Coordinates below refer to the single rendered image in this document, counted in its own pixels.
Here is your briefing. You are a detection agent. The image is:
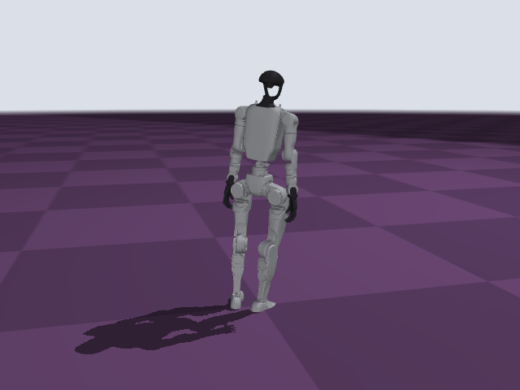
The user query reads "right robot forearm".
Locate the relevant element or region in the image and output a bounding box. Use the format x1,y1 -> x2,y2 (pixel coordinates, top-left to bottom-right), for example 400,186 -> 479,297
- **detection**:
284,150 -> 298,195

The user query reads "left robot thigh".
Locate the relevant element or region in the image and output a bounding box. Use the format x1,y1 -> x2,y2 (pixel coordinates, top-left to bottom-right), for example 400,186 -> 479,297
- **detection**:
231,180 -> 252,253

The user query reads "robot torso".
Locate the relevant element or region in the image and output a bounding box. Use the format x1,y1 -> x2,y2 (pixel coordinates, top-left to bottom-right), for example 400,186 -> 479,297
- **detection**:
243,101 -> 286,197

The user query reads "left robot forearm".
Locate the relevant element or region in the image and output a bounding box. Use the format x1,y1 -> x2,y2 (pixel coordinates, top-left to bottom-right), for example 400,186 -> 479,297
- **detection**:
227,147 -> 242,183

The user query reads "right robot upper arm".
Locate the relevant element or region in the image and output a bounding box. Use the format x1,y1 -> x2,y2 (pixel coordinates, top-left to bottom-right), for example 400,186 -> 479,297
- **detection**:
280,110 -> 299,162

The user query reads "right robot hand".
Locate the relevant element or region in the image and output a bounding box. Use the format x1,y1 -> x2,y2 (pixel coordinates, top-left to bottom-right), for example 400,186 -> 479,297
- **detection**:
284,187 -> 298,223

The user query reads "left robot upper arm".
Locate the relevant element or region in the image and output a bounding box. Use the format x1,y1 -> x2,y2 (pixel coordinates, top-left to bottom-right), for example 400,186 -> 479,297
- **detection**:
232,106 -> 248,153

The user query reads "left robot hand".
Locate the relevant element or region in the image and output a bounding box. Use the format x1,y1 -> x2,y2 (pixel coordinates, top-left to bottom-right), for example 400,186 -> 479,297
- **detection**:
223,175 -> 236,209

